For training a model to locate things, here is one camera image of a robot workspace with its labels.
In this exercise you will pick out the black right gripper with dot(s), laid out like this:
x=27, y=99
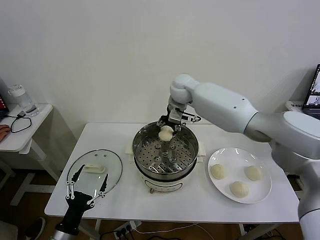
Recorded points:
x=175, y=116

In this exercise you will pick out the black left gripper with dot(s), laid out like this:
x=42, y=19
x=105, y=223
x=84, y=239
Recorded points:
x=75, y=207

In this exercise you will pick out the white steamed baozi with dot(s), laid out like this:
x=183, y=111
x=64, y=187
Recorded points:
x=218, y=171
x=239, y=189
x=253, y=173
x=165, y=133

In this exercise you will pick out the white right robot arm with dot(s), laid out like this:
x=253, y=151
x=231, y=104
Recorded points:
x=250, y=112

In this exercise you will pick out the stainless steel steamer basket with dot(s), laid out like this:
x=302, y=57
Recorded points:
x=150, y=152

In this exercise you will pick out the person's hand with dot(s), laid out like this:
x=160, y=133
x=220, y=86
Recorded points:
x=4, y=132

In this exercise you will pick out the white table leg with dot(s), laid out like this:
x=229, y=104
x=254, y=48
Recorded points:
x=97, y=230
x=241, y=231

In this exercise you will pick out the white power strip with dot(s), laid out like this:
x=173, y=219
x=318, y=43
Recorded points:
x=125, y=228

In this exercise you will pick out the white round plate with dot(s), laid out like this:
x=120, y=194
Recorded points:
x=235, y=160

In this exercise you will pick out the clear water bottle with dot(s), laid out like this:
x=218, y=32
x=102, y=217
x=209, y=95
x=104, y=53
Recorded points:
x=23, y=100

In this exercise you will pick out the black laptop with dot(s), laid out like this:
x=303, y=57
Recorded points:
x=2, y=105

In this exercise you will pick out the grey laptop showing images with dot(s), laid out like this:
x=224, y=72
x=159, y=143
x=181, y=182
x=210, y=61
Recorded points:
x=313, y=95

